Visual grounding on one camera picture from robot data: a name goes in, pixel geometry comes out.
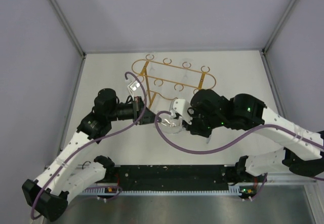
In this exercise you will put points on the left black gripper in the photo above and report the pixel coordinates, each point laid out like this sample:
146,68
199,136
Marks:
137,106

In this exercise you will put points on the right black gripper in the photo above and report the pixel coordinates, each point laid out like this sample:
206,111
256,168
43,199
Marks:
192,127

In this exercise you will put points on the clear wine glass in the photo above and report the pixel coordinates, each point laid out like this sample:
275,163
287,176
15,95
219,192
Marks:
168,126
185,73

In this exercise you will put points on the gold wire wine glass rack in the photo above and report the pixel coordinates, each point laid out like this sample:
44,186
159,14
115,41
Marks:
161,78

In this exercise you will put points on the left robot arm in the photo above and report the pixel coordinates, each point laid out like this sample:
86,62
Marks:
52,191

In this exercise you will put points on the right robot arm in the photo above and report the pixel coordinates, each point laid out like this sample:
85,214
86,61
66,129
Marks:
301,150

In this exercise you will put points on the black base bar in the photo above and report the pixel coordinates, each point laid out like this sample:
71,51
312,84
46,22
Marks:
177,177

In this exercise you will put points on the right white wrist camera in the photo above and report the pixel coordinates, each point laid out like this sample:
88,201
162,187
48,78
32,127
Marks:
180,107

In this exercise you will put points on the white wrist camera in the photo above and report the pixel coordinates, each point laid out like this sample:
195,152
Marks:
132,86
180,107

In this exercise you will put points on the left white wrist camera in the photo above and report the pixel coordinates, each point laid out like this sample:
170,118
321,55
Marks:
132,86

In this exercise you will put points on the grey slotted cable duct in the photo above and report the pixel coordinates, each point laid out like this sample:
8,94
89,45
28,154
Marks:
231,191

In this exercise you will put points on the left aluminium frame post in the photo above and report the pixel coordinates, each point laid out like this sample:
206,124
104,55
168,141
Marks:
67,27

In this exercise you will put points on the aluminium frame post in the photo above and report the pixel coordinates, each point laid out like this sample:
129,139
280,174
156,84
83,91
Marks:
67,27
280,25

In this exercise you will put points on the right aluminium frame post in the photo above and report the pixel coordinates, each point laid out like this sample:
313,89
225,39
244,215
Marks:
280,25

